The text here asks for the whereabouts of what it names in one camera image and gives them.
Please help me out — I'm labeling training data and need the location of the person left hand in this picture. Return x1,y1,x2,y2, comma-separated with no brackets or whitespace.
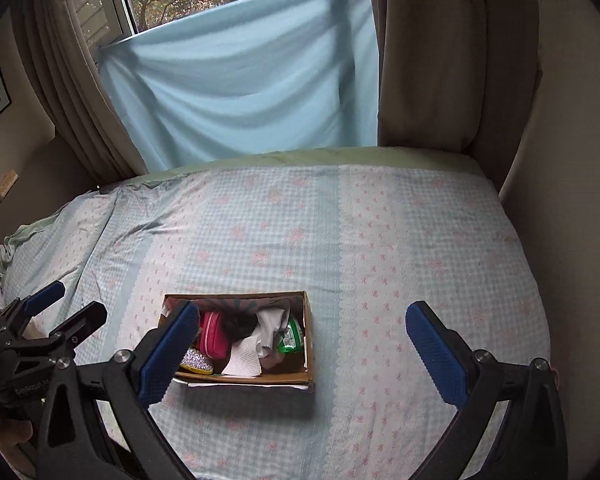
0,419,33,453

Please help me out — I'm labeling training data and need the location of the green wet wipes pack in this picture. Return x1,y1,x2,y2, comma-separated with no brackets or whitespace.
277,314,304,354

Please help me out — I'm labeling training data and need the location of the green mattress cover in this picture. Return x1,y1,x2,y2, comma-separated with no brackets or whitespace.
98,146,484,194

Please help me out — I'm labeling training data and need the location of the brown right curtain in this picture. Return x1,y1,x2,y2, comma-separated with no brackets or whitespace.
372,0,541,188

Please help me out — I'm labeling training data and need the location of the white embossed paper towel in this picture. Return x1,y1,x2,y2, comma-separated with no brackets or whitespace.
222,335,262,378

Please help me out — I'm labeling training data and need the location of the brown left curtain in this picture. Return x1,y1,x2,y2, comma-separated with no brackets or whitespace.
10,0,146,184

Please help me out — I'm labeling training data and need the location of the magenta zip pouch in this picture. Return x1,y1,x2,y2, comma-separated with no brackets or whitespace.
195,311,230,361

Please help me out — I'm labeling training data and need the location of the pink rolled towel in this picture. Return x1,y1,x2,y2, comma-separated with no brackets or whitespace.
259,351,285,370

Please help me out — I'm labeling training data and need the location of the black hair scrunchie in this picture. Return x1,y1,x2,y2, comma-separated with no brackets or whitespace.
221,313,259,344

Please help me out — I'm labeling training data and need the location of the yellow rimmed white round pad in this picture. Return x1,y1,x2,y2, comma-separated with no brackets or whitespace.
180,348,213,375

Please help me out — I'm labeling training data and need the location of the open cardboard box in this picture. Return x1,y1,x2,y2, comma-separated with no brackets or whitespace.
160,292,313,390

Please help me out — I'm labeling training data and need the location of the brown curtain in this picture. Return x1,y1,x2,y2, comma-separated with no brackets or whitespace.
372,0,541,188
10,0,146,184

